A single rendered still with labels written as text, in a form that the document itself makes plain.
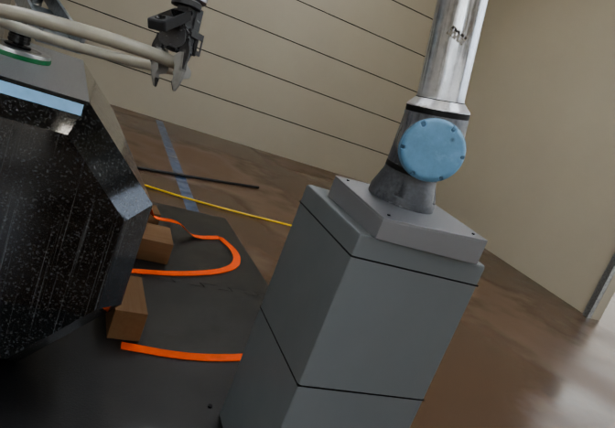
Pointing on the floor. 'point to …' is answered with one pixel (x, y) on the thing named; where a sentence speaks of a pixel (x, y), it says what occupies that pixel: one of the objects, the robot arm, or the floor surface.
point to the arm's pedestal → (346, 327)
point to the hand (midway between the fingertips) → (163, 82)
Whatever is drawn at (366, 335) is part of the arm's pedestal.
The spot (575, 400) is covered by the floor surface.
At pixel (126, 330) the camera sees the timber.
